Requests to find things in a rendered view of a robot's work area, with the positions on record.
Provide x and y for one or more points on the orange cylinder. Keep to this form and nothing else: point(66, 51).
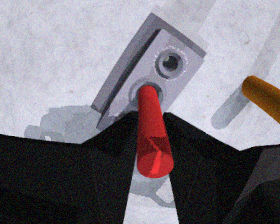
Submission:
point(266, 96)

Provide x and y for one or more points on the red peg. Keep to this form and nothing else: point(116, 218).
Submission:
point(154, 156)

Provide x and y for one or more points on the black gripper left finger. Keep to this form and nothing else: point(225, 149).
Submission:
point(94, 175)

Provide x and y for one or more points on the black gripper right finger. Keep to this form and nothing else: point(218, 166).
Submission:
point(212, 181)

